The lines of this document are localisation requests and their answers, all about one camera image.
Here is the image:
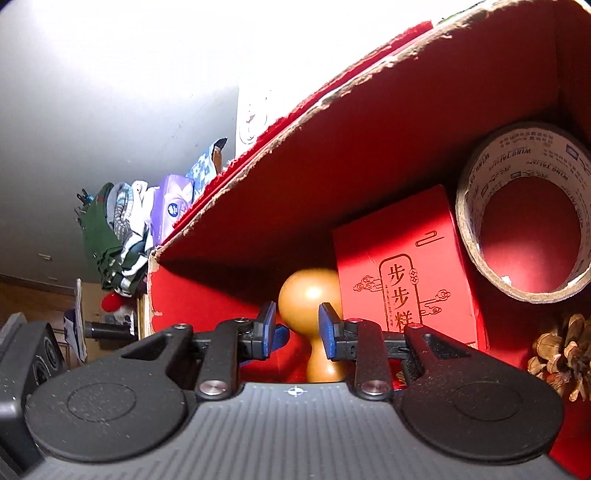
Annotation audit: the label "brown pine cone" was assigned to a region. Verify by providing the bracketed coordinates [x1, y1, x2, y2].
[527, 313, 590, 402]

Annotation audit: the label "wooden gourd ornament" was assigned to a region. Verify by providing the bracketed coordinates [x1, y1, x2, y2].
[279, 268, 346, 383]

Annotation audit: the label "purple tissue pack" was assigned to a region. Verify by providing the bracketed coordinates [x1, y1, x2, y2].
[150, 174, 193, 245]

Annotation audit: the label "pile of clothes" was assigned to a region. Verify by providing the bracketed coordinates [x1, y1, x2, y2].
[75, 180, 155, 297]

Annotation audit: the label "red gold gift box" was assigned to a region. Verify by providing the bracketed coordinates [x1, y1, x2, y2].
[331, 184, 491, 351]

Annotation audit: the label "cartoon print bed sheet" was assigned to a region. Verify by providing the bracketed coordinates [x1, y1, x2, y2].
[235, 85, 276, 158]

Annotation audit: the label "red cardboard box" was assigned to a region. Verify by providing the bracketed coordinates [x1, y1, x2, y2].
[146, 0, 591, 479]

